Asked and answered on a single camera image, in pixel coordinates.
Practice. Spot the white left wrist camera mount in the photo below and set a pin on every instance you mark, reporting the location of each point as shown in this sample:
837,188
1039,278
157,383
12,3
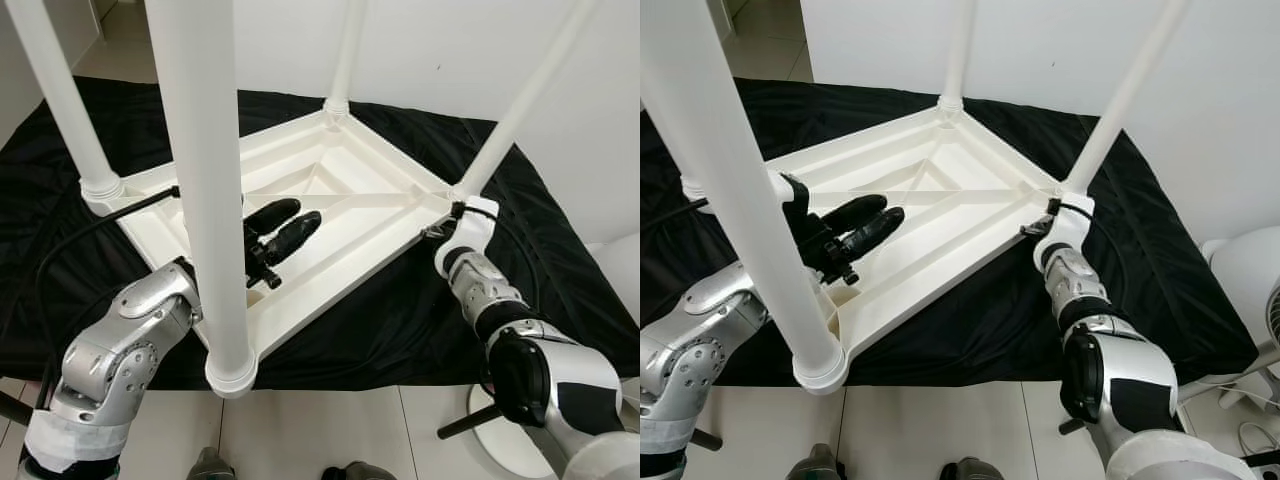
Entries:
785,190

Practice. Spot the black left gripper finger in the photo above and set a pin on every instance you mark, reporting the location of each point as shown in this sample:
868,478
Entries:
272,213
860,211
292,236
876,232

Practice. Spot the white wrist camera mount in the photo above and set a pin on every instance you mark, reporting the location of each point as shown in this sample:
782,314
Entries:
1070,228
470,230
785,190

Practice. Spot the white plastic table top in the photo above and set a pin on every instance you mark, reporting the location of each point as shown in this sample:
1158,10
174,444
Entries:
960,170
350,170

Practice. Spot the grey right robot foot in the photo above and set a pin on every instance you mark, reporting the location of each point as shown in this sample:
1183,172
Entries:
970,470
358,471

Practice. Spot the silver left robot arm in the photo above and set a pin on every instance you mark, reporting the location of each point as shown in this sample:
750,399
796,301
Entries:
110,350
700,350

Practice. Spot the grey robot foot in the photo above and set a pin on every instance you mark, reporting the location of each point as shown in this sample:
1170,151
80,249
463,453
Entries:
816,465
358,471
970,470
212,465

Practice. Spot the black stand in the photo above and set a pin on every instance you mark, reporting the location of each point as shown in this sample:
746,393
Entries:
1260,460

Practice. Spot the grey left robot foot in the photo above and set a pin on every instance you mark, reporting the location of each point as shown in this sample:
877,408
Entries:
212,465
816,465

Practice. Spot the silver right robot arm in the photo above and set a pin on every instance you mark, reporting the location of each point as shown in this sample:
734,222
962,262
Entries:
1080,290
480,290

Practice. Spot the black metal table leg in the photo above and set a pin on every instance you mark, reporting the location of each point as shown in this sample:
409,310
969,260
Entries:
1072,427
465,423
706,440
15,408

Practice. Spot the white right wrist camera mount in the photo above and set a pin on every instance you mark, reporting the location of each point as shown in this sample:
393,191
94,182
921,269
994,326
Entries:
1070,228
470,230

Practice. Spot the black cloth table cover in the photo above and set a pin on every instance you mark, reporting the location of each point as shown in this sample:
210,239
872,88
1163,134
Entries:
560,300
1170,300

